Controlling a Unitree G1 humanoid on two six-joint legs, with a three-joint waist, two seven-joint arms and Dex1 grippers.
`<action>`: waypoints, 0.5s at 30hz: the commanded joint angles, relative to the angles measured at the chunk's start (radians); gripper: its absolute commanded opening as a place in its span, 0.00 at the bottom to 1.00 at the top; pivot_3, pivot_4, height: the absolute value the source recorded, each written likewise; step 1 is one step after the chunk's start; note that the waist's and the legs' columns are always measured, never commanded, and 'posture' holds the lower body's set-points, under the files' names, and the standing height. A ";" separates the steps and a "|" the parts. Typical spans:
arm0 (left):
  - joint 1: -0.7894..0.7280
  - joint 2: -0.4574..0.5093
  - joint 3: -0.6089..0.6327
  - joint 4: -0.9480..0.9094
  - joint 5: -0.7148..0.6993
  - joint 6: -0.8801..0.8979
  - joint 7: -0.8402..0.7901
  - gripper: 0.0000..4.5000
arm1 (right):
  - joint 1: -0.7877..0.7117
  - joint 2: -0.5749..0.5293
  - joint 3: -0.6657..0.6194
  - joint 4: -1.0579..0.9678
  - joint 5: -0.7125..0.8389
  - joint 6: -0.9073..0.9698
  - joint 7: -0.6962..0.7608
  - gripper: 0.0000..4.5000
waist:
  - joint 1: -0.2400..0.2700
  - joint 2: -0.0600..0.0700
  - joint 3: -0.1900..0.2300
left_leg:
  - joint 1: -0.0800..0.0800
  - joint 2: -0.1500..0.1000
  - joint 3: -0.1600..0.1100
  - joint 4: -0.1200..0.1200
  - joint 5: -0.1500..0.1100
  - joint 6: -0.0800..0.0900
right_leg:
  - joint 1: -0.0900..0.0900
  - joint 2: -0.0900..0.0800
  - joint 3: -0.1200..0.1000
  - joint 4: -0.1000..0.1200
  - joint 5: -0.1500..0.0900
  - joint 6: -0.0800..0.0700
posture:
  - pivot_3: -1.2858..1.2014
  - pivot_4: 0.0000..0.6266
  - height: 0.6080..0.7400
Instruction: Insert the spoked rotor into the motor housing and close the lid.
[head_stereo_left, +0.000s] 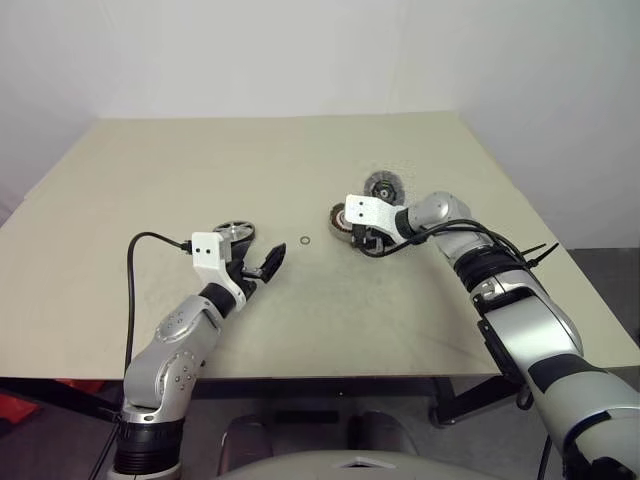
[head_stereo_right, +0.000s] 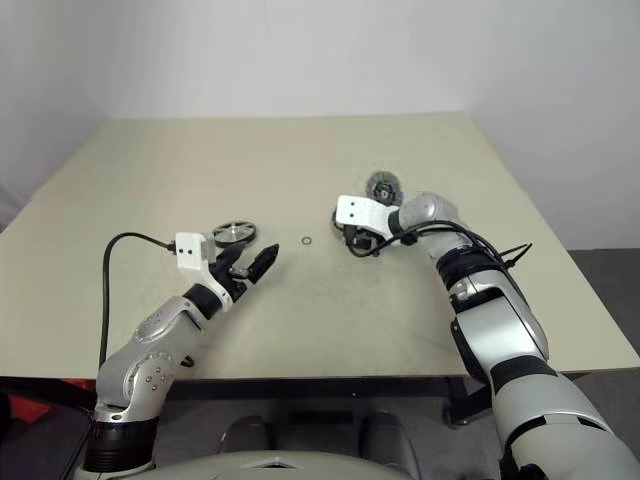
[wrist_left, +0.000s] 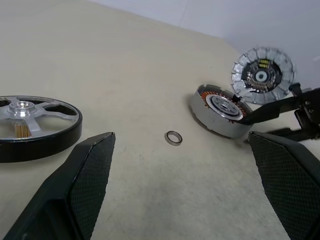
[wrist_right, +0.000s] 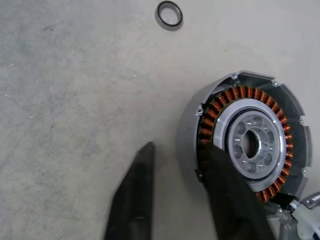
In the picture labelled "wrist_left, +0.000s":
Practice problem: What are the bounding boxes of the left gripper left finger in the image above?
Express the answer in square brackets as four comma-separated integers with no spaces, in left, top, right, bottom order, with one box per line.
[2,131,116,240]

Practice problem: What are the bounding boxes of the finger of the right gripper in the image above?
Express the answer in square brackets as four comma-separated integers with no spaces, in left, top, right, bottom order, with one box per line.
[238,83,320,126]
[264,126,320,142]

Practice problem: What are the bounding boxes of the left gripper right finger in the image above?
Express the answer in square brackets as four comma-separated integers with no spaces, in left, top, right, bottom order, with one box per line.
[248,130,320,240]

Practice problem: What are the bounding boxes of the black spoked rotor wheel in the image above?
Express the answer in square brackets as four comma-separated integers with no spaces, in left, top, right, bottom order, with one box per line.
[0,94,83,164]

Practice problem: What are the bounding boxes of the silver motor housing copper windings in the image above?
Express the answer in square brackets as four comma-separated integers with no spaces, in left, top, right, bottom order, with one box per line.
[189,84,255,139]

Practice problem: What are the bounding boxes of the silver finned motor lid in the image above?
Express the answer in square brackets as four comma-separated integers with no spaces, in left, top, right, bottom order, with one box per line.
[229,46,296,105]

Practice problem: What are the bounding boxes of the small metal bearing ring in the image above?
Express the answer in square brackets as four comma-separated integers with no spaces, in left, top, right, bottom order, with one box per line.
[164,130,183,146]

